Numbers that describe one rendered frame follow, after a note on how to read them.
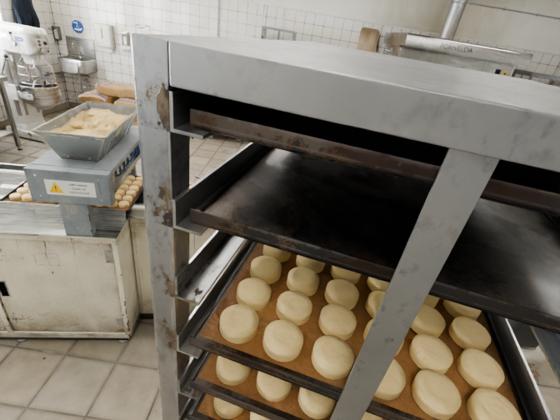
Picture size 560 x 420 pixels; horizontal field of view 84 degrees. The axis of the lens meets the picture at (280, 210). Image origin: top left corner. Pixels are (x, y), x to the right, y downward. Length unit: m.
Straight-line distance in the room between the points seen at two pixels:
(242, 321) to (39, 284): 1.75
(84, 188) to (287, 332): 1.33
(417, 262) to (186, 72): 0.22
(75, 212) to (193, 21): 4.66
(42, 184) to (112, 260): 0.47
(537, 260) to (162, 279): 0.39
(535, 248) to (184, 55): 0.40
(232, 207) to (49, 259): 1.68
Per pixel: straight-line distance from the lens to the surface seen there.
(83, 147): 1.66
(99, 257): 1.85
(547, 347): 0.48
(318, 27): 5.69
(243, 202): 0.34
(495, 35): 6.38
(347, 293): 0.49
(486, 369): 0.51
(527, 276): 0.38
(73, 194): 1.66
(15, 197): 2.04
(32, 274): 2.06
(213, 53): 0.23
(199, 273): 0.38
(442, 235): 0.25
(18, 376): 2.40
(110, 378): 2.22
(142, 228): 1.89
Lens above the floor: 1.84
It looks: 30 degrees down
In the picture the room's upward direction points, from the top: 10 degrees clockwise
